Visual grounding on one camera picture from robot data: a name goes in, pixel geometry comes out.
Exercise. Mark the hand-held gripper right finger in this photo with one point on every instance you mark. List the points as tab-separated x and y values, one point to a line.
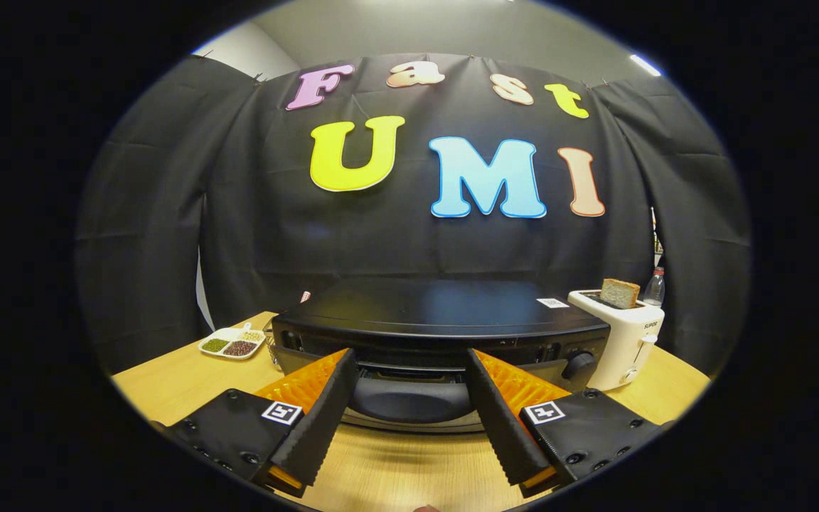
496	419

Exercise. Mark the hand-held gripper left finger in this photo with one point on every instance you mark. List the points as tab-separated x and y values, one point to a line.
324	419

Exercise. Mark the black toaster oven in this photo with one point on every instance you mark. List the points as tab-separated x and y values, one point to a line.
438	306

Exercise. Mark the white pop-up toaster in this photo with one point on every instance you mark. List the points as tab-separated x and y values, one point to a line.
623	338

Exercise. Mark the white divided bean dish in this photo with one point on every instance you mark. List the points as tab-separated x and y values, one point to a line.
232	343

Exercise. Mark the brown bread slice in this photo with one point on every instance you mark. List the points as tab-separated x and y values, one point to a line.
620	293

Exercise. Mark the clear plastic bottle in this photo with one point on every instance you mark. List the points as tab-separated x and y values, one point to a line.
655	288

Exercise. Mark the small ceiling light panel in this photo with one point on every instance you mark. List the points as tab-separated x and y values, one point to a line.
645	65

